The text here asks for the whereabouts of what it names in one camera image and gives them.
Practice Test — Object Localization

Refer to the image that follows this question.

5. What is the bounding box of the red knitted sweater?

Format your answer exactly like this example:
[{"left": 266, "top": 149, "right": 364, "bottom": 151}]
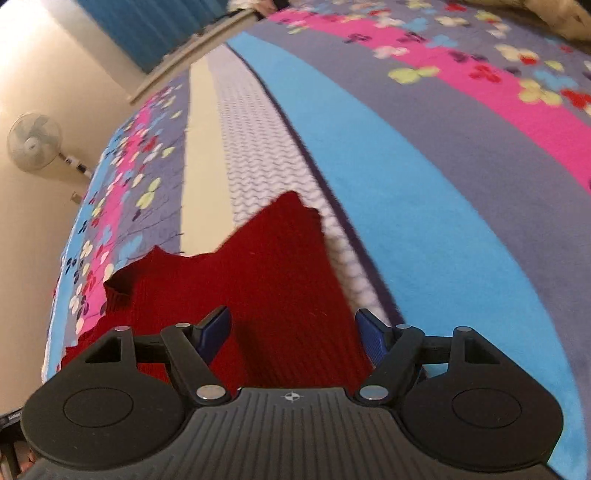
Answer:
[{"left": 61, "top": 192, "right": 373, "bottom": 393}]

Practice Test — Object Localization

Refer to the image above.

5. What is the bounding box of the colourful floral striped blanket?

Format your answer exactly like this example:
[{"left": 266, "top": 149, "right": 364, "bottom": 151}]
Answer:
[{"left": 42, "top": 1, "right": 590, "bottom": 479}]

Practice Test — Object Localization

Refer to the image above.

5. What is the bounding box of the white standing fan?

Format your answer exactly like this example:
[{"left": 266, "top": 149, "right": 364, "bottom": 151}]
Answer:
[{"left": 7, "top": 112, "right": 93, "bottom": 179}]

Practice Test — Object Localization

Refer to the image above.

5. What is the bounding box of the blue curtain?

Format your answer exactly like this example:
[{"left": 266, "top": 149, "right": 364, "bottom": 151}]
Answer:
[{"left": 77, "top": 0, "right": 228, "bottom": 73}]

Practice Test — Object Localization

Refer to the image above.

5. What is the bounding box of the cream star-patterned pillow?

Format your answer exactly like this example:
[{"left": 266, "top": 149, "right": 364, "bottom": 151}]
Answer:
[{"left": 469, "top": 0, "right": 590, "bottom": 43}]

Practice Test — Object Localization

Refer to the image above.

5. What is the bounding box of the wall power socket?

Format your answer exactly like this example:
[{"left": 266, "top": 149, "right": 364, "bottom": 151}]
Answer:
[{"left": 70, "top": 192, "right": 83, "bottom": 204}]

